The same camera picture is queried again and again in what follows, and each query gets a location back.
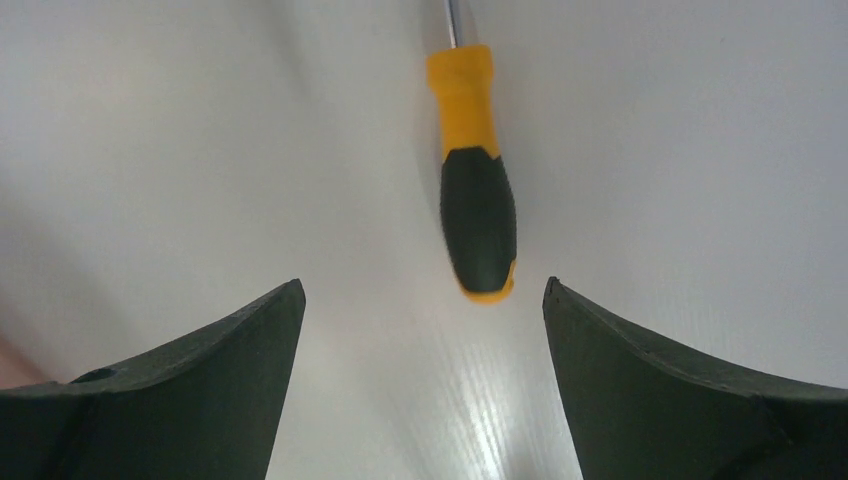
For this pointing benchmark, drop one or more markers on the yellow black handled screwdriver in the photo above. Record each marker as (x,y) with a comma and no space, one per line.
(477,209)

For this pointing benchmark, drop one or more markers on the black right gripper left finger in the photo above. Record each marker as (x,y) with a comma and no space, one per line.
(206,405)

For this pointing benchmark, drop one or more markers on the pink plastic bin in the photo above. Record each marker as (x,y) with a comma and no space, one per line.
(17,370)

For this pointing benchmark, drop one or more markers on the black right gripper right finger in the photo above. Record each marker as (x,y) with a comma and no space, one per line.
(640,405)

